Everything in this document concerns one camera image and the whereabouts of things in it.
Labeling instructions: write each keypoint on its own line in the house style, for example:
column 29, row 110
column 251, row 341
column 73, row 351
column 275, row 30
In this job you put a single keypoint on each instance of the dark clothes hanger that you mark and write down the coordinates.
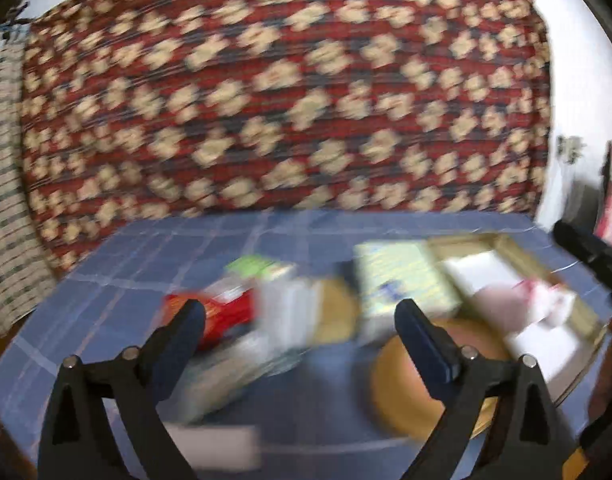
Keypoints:
column 16, row 22

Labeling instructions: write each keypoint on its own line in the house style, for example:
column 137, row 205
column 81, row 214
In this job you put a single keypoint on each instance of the red plaid bear print quilt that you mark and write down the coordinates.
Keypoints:
column 286, row 110

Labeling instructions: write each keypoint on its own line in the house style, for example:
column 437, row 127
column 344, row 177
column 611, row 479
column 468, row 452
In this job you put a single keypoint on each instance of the pink white cloth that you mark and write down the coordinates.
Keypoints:
column 516, row 302

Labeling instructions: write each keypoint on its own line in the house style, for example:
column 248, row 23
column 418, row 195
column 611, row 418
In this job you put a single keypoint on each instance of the white green checked cloth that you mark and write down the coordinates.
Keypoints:
column 6, row 185

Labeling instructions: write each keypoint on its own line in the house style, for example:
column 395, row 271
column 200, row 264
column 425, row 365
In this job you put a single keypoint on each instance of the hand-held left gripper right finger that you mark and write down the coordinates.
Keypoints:
column 430, row 345

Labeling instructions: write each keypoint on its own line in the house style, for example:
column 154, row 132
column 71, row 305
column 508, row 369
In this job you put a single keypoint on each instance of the blue plaid tablecloth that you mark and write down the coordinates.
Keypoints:
column 111, row 270

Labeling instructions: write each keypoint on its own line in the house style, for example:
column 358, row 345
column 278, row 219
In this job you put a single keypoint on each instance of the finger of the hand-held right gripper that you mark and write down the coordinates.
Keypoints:
column 586, row 251

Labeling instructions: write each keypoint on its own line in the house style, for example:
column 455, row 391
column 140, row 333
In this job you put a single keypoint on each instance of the wooden framed tray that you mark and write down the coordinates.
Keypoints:
column 546, row 345

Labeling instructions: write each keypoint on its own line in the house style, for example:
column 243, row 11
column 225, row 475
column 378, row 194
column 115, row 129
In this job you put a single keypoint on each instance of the green white packet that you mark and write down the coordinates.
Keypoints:
column 256, row 266

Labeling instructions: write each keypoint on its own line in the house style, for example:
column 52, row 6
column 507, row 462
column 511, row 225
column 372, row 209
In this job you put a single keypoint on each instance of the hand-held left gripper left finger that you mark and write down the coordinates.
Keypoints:
column 182, row 342

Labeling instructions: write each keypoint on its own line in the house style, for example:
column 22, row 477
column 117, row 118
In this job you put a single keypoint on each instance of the round wooden plate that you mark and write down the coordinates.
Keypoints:
column 401, row 395

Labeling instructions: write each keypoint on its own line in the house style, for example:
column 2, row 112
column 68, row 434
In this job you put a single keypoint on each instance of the red packet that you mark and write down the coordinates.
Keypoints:
column 221, row 317

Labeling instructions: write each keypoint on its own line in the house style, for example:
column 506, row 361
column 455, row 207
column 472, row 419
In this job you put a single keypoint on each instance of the yellow green box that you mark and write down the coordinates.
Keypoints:
column 406, row 280

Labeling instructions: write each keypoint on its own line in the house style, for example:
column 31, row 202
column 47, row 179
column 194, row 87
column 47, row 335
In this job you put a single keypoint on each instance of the white box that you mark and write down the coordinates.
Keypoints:
column 288, row 310

